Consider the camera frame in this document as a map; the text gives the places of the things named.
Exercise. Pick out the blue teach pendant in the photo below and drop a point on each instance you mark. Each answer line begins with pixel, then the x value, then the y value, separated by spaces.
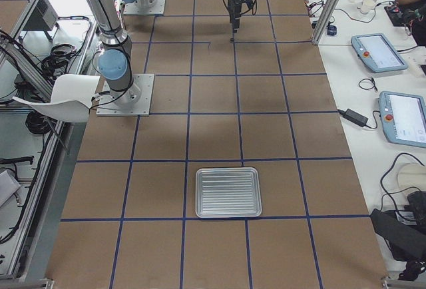
pixel 377 53
pixel 403 118

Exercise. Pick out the far blue teach pendant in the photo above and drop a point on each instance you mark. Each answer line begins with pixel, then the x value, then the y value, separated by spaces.
pixel 377 53

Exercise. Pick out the near blue teach pendant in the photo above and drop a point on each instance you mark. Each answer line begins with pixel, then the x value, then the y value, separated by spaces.
pixel 403 118

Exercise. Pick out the blue checkered pouch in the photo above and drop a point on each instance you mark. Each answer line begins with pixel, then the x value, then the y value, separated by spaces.
pixel 331 30

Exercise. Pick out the black power adapter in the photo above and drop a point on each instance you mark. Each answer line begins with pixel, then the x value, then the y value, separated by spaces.
pixel 353 117

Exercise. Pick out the white paper cup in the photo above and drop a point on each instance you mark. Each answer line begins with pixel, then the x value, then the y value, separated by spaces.
pixel 366 6

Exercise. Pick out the white plastic chair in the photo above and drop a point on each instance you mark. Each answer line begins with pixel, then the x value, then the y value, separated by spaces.
pixel 70 99

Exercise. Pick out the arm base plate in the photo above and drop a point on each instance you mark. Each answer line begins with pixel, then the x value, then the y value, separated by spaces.
pixel 145 8
pixel 136 101

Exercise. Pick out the ribbed metal tray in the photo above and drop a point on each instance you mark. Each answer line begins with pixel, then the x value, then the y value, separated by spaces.
pixel 231 192

